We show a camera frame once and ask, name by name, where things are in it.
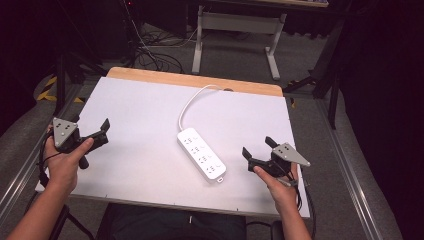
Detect person's dark trousers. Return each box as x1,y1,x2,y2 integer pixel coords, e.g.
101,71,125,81
95,203,248,240

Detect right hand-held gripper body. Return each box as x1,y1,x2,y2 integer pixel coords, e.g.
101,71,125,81
247,142,312,188

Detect white table board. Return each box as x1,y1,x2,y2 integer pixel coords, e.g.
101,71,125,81
34,76,311,219

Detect black metal stand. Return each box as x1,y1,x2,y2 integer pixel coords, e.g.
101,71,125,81
283,16,346,130

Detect aluminium rail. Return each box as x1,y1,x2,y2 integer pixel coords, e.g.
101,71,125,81
0,83,83,218
314,98,384,240

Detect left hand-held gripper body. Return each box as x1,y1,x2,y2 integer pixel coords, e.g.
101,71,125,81
52,116,110,170

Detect person's right hand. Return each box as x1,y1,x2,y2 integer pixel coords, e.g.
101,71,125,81
252,162,300,214

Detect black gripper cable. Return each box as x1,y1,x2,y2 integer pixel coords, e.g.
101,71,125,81
37,129,62,189
295,178,317,240

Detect white power strip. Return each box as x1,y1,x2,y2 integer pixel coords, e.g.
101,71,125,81
176,127,228,184

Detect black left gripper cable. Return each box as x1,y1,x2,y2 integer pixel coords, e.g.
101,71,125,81
37,129,62,189

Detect wooden table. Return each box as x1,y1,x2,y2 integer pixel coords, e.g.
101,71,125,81
105,66,284,98

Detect black floor cables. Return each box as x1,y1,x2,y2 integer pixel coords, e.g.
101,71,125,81
131,19,201,74

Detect white power strip cable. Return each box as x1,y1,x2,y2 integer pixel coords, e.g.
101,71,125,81
178,84,232,132

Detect person's left hand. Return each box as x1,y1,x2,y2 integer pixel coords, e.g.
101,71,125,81
43,124,95,195

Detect black tripod stand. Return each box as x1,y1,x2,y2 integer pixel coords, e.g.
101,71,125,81
53,0,109,116

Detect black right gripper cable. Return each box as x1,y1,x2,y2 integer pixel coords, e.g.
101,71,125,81
295,178,317,240

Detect black stand legs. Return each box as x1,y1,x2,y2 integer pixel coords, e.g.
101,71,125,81
24,191,96,240

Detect white metal desk frame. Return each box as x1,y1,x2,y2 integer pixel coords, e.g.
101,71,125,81
191,4,288,81

